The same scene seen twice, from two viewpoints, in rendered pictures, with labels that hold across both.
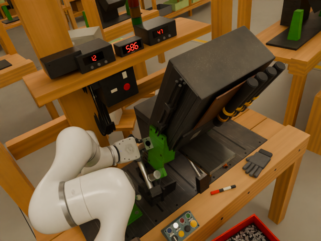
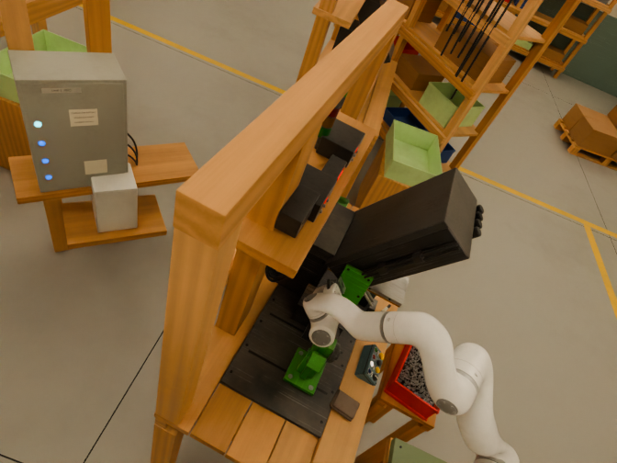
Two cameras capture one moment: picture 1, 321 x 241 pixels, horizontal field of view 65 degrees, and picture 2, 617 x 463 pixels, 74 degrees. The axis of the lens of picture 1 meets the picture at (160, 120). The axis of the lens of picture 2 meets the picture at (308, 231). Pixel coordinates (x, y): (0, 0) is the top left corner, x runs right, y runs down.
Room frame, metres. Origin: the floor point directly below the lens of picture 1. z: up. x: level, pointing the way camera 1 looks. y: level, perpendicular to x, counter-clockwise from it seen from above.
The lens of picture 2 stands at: (0.44, 1.04, 2.41)
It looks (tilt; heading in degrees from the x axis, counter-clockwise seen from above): 45 degrees down; 304
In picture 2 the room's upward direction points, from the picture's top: 25 degrees clockwise
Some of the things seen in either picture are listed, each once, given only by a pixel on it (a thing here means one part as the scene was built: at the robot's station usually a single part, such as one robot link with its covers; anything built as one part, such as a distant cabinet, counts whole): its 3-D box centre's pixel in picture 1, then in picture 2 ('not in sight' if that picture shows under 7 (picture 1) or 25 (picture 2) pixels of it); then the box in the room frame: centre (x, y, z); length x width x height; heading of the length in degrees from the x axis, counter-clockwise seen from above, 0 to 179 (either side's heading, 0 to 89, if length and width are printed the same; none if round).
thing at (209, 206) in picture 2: not in sight; (340, 71); (1.19, 0.13, 1.89); 1.50 x 0.09 x 0.09; 120
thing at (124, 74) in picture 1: (114, 82); not in sight; (1.06, 0.18, 1.42); 0.17 x 0.12 x 0.15; 120
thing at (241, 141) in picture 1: (172, 169); (320, 300); (0.93, -0.02, 0.89); 1.10 x 0.42 x 0.02; 120
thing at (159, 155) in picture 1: (162, 146); (351, 285); (0.84, 0.01, 1.17); 0.13 x 0.12 x 0.20; 120
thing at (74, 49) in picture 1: (63, 62); (297, 209); (0.98, 0.34, 1.59); 0.15 x 0.07 x 0.07; 120
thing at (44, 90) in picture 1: (124, 52); (312, 173); (1.16, 0.11, 1.52); 0.90 x 0.25 x 0.04; 120
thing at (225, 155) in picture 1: (193, 143); (364, 271); (0.88, -0.14, 1.11); 0.39 x 0.16 x 0.03; 30
